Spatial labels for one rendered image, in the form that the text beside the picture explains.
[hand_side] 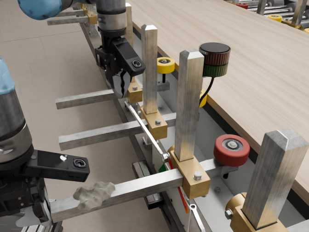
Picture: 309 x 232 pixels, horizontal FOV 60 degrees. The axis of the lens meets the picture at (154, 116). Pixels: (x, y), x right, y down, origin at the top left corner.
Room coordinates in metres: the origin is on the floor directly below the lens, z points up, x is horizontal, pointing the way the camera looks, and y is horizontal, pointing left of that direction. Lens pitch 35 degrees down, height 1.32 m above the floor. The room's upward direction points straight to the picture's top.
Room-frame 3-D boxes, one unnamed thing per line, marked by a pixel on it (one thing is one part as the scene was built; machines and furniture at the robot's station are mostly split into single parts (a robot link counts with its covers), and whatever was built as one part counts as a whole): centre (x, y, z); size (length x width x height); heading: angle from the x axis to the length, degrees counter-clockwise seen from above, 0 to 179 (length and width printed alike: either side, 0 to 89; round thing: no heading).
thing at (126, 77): (0.73, 0.10, 0.93); 0.06 x 0.03 x 0.09; 41
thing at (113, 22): (0.72, 0.11, 1.12); 0.08 x 0.08 x 0.05
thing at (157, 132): (0.69, 0.01, 0.82); 0.14 x 0.06 x 0.05; 20
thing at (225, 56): (0.49, -0.11, 1.12); 0.06 x 0.06 x 0.02
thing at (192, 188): (0.46, -0.08, 0.85); 0.14 x 0.06 x 0.05; 20
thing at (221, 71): (0.49, -0.11, 1.10); 0.06 x 0.06 x 0.02
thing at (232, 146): (0.47, -0.18, 0.85); 0.08 x 0.08 x 0.11
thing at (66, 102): (0.89, 0.15, 0.80); 0.44 x 0.03 x 0.04; 110
